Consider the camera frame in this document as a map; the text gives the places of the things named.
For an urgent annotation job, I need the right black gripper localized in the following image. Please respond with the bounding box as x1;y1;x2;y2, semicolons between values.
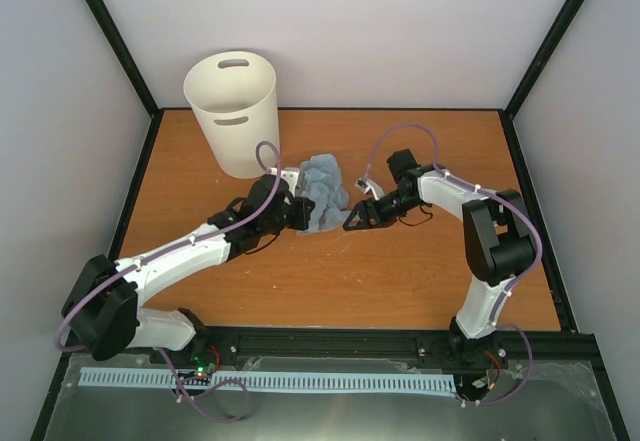
343;189;419;231

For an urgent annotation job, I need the translucent blue trash bag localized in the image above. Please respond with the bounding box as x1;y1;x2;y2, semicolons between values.
296;154;350;235

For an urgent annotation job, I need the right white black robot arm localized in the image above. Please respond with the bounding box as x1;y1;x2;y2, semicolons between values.
343;149;542;364

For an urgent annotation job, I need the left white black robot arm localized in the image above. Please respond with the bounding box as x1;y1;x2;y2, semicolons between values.
62;174;315;364

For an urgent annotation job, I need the white plastic trash bin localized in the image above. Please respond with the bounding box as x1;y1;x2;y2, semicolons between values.
183;51;280;179

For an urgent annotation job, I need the green lit circuit board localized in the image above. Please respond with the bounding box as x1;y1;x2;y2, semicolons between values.
192;350;221;377

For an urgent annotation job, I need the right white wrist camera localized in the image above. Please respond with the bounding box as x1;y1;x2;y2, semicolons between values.
355;176;385;200

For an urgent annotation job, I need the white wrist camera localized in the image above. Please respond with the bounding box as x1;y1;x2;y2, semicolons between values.
355;176;385;200
267;167;301;195

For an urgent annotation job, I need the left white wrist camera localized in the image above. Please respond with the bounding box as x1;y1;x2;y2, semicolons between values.
267;167;301;195

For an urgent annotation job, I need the grey metal base plate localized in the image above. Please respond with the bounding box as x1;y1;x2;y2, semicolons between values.
38;355;616;440

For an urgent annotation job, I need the light blue slotted cable duct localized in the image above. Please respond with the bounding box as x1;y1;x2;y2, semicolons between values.
77;367;456;397

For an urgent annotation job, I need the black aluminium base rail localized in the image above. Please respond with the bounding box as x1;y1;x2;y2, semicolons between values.
170;326;600;371

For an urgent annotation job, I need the left black frame post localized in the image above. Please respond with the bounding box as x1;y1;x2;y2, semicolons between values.
63;0;162;118

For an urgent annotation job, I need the black frame post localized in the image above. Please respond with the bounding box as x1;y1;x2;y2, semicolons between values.
63;0;162;118
503;0;610;117

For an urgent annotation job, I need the right black frame post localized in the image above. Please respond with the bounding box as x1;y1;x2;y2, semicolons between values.
503;0;610;117

